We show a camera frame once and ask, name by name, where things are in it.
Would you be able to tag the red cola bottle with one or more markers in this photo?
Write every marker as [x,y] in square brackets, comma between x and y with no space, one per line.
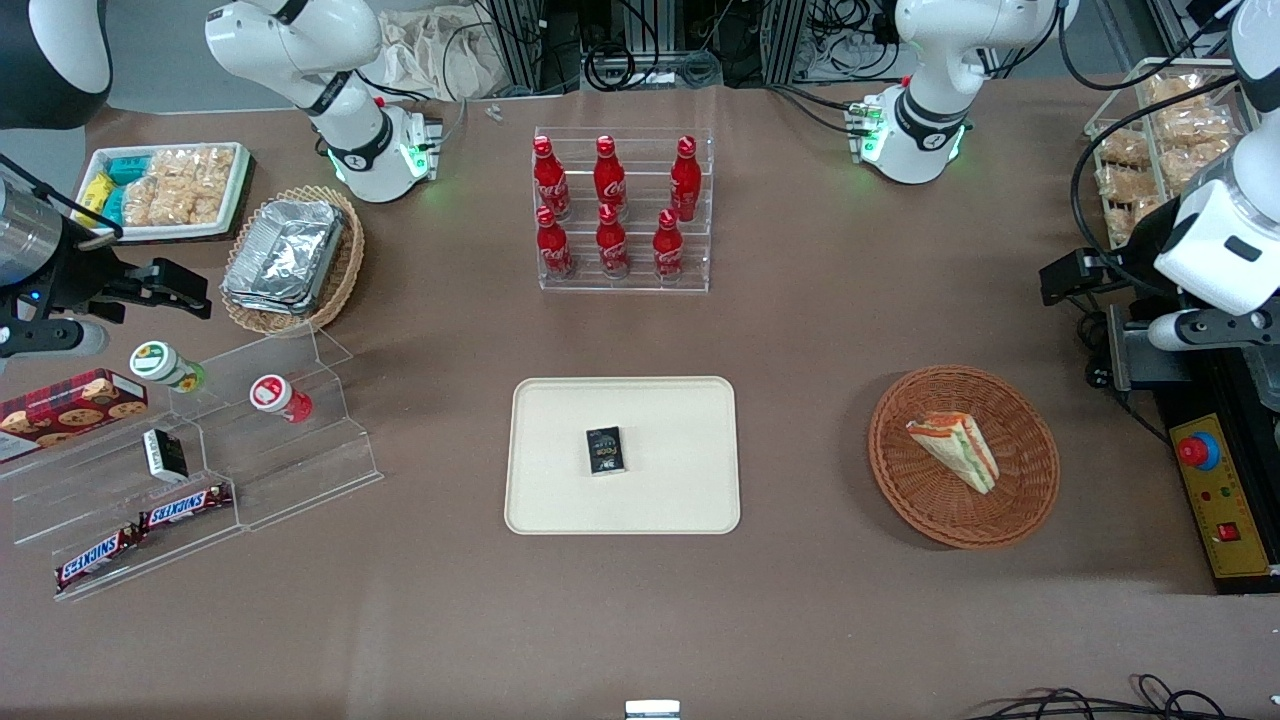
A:
[551,185]
[553,250]
[685,185]
[609,180]
[667,252]
[612,248]

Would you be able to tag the small black card box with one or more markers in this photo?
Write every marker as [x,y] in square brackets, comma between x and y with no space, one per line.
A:
[605,451]

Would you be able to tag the small black white box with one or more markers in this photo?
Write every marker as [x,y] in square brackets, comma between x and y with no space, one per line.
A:
[165,455]

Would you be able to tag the beige plastic tray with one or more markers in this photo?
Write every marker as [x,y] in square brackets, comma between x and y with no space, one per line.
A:
[680,480]

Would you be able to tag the triangular sandwich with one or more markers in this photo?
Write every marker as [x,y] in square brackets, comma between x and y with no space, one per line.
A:
[960,450]

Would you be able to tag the clear acrylic step shelf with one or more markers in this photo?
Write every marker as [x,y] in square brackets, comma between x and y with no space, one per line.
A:
[300,470]

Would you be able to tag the clear acrylic bottle rack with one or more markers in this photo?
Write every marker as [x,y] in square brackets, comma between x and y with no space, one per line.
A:
[635,285]

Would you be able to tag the aluminium extrusion frame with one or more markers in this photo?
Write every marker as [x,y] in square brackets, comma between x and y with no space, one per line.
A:
[535,40]
[785,40]

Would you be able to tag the yellow snack box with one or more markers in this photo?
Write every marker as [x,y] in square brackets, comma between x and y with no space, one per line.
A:
[95,193]

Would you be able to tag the snickers chocolate bar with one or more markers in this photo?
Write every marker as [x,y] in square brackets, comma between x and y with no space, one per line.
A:
[95,558]
[185,507]

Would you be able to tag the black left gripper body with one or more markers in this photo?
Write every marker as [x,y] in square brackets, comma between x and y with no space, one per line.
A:
[1136,254]

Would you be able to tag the white rectangular snack tray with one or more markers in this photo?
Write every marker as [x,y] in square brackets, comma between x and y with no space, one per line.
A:
[150,232]

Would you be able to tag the teal snack box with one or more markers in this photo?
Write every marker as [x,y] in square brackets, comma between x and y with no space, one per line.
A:
[127,170]

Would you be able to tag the red lidded drink cup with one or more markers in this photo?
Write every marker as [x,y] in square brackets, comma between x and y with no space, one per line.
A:
[275,394]

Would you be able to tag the clear rice cracker bag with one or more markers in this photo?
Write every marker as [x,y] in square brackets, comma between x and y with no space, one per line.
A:
[180,185]

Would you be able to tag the brown round wicker basket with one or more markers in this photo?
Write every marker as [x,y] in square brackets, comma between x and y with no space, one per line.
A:
[930,500]

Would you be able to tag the red plaid cookie box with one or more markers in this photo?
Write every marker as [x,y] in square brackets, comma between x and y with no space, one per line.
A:
[75,408]

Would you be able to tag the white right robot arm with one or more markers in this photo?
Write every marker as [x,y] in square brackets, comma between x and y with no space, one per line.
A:
[360,150]

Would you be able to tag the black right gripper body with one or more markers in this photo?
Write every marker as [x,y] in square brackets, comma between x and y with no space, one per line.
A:
[72,280]

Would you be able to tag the light oval wicker basket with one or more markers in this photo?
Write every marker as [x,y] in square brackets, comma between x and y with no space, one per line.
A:
[345,270]

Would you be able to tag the beige cloth bag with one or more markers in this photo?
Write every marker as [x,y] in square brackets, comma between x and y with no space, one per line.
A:
[440,55]

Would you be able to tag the small silver box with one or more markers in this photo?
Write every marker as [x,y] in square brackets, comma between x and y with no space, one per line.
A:
[652,710]

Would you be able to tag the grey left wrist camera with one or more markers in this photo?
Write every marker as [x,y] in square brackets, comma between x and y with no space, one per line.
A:
[1200,328]

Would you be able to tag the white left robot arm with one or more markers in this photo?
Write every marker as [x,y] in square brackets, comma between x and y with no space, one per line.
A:
[922,128]

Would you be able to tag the green lidded drink cup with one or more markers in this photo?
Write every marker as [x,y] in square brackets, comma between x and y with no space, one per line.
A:
[160,364]

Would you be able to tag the yellow emergency stop control box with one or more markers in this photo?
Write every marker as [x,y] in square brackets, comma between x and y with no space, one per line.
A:
[1225,500]

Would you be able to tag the stacked aluminium foil containers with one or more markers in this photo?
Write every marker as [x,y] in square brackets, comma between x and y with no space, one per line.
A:
[285,255]

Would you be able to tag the clear cracker snack bag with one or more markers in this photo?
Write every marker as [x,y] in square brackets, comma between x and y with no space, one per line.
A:
[1122,147]
[1195,128]
[1120,183]
[1185,170]
[1130,222]
[1190,90]

